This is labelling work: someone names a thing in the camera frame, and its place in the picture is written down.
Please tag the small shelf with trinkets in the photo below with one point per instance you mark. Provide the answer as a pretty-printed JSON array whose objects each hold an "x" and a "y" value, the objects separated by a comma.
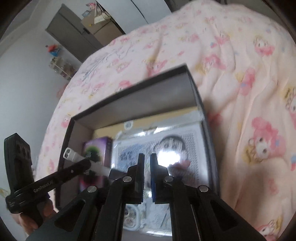
[{"x": 62, "y": 67}]

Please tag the black cardboard storage box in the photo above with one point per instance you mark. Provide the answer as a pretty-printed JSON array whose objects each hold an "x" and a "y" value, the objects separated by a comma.
[{"x": 136, "y": 109}]

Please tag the clear cartoon phone case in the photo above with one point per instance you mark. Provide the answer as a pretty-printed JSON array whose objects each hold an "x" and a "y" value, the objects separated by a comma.
[{"x": 131, "y": 220}]

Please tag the person's left hand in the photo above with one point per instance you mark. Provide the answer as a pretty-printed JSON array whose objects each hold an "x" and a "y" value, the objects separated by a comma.
[{"x": 28, "y": 222}]

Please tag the cartoon print in plastic sleeve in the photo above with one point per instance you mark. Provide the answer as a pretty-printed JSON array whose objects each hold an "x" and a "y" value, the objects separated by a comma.
[{"x": 182, "y": 151}]

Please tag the pink cartoon print blanket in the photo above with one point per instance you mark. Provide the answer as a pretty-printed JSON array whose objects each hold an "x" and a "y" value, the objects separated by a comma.
[{"x": 243, "y": 64}]

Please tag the grey door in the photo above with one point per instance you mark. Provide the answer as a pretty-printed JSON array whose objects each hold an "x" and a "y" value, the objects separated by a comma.
[{"x": 67, "y": 29}]

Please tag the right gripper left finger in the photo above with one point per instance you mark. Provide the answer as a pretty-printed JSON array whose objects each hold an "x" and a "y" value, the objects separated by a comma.
[{"x": 126, "y": 190}]

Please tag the white strap smart watch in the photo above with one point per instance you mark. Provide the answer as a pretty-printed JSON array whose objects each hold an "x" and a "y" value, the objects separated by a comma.
[{"x": 100, "y": 170}]

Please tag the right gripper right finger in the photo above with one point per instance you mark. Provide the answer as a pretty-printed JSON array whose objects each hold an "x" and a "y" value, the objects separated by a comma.
[{"x": 168, "y": 190}]

